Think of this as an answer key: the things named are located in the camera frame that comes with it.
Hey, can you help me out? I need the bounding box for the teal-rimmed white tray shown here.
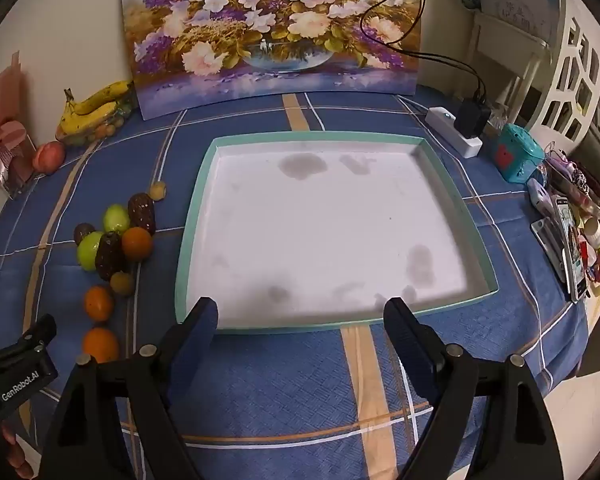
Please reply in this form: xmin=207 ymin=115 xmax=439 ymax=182
xmin=174 ymin=131 xmax=499 ymax=335

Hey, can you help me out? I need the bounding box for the white power cord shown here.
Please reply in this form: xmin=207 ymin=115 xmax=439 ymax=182
xmin=397 ymin=96 xmax=431 ymax=117

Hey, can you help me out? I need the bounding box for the white wooden chair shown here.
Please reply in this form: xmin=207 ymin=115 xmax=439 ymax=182
xmin=467 ymin=10 xmax=556 ymax=126

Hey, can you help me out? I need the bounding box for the clear pencil case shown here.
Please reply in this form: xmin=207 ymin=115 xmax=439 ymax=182
xmin=545 ymin=155 xmax=600 ymax=218

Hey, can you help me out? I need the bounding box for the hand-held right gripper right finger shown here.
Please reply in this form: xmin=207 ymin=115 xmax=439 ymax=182
xmin=382 ymin=297 xmax=563 ymax=480

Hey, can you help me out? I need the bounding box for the black charger cable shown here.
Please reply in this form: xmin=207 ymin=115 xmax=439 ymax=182
xmin=360 ymin=0 xmax=488 ymax=103

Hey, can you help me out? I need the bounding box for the black charger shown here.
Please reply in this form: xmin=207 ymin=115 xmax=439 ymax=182
xmin=453 ymin=97 xmax=492 ymax=137

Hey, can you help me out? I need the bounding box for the flower painting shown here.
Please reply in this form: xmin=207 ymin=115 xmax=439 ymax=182
xmin=120 ymin=0 xmax=422 ymax=121

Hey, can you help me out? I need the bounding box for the red peach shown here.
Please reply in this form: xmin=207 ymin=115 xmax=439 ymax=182
xmin=34 ymin=141 xmax=66 ymax=174

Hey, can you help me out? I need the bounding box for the orange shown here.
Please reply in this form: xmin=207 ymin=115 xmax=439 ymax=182
xmin=84 ymin=285 xmax=115 ymax=322
xmin=83 ymin=327 xmax=120 ymax=363
xmin=121 ymin=227 xmax=154 ymax=261

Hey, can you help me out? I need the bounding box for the person's left hand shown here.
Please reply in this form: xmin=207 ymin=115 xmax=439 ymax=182
xmin=0 ymin=425 xmax=36 ymax=479

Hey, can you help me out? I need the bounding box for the white power strip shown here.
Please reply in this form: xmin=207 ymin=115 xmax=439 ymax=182
xmin=425 ymin=106 xmax=482 ymax=158

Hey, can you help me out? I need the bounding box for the brown avocado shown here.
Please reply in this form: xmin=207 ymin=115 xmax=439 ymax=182
xmin=95 ymin=231 xmax=127 ymax=281
xmin=128 ymin=193 xmax=157 ymax=236

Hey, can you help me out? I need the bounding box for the blue plaid blanket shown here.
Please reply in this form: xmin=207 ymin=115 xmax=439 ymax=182
xmin=0 ymin=82 xmax=597 ymax=480

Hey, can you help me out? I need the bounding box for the white lattice headboard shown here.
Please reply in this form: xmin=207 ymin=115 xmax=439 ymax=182
xmin=522 ymin=0 xmax=600 ymax=157

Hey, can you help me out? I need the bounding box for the smartphone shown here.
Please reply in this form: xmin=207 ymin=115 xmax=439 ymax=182
xmin=552 ymin=197 xmax=589 ymax=303

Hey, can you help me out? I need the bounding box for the yellow banana bunch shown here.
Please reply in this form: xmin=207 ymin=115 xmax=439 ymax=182
xmin=60 ymin=80 xmax=136 ymax=136

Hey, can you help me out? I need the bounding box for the teal toy radio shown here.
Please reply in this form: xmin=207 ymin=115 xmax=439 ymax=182
xmin=490 ymin=123 xmax=546 ymax=184

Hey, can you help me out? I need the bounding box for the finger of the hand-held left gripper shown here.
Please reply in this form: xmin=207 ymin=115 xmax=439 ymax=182
xmin=22 ymin=314 xmax=57 ymax=350

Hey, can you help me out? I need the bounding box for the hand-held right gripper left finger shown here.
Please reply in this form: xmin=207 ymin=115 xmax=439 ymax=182
xmin=40 ymin=297 xmax=220 ymax=480

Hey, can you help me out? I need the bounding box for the white paper card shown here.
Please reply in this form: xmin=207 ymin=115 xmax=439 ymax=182
xmin=490 ymin=0 xmax=567 ymax=47

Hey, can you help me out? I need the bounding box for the brown avocado on cloth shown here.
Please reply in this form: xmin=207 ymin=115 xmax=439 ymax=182
xmin=128 ymin=193 xmax=157 ymax=236

